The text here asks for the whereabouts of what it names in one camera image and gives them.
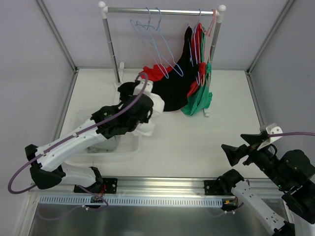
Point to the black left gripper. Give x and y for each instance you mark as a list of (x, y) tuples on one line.
[(126, 89)]

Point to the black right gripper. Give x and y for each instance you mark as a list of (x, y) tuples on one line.
[(245, 151)]

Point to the white tank top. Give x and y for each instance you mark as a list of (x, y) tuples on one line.
[(146, 129)]

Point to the grey tank top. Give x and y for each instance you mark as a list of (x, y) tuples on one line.
[(108, 145)]

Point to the light blue wire hanger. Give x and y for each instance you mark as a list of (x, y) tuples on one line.
[(145, 34)]

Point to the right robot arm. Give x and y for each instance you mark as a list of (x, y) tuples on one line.
[(291, 174)]

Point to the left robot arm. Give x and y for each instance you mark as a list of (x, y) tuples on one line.
[(48, 167)]

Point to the black tank top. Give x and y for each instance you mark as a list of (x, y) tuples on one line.
[(187, 56)]

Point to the green tank top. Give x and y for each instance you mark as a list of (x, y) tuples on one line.
[(199, 97)]

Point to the blue hanger under black top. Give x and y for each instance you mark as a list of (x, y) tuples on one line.
[(194, 64)]

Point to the red tank top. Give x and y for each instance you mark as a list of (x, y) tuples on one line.
[(202, 69)]

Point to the blue hanger under red top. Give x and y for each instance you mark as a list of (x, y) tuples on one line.
[(196, 39)]

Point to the white plastic perforated basket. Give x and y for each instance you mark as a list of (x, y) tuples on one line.
[(128, 146)]

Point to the black garment on table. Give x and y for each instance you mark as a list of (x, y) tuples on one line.
[(163, 88)]

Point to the red garment on table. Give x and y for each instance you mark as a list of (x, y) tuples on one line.
[(157, 72)]

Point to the white clothes rack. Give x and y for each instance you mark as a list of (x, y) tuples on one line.
[(142, 51)]

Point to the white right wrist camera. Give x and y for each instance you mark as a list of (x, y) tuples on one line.
[(269, 134)]

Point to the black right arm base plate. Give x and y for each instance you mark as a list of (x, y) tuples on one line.
[(218, 187)]

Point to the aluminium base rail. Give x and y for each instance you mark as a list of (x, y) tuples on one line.
[(168, 187)]

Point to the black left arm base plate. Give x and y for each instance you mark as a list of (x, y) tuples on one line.
[(108, 185)]

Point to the white slotted cable duct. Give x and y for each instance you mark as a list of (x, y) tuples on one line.
[(133, 201)]

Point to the pink wire hanger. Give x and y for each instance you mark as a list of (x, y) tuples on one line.
[(208, 36)]

